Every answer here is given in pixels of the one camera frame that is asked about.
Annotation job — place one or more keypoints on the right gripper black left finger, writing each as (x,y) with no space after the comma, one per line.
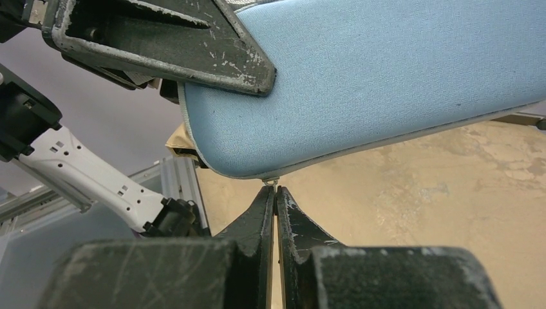
(229,270)

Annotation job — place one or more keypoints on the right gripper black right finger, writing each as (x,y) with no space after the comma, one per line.
(318,271)

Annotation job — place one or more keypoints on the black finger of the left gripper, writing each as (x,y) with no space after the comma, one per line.
(203,42)

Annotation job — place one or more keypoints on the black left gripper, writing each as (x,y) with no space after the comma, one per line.
(18,15)

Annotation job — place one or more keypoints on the light blue umbrella case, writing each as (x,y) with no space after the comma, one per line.
(354,75)

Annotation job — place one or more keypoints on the beige umbrella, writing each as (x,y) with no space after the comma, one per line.
(180,144)

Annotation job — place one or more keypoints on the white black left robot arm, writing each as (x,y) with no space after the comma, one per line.
(31,123)

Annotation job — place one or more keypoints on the aluminium extrusion rail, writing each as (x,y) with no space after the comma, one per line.
(175,212)

